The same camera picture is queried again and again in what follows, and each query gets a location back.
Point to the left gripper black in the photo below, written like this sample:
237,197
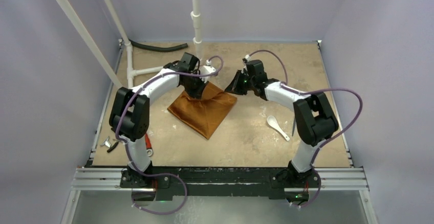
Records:
197,93

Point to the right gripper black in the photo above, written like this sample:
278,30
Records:
240,85

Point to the orange cloth napkin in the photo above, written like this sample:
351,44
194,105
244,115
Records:
206,114

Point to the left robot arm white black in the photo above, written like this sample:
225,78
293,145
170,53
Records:
130,114

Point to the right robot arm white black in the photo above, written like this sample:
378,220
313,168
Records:
314,118

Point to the white ceramic spoon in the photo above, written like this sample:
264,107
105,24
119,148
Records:
273,123

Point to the small dark blue disc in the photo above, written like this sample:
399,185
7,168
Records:
293,128

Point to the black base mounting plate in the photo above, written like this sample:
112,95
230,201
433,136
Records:
165,182

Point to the red handled adjustable wrench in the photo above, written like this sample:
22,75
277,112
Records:
148,145

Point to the aluminium extrusion rail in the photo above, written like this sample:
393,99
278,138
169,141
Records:
107,179

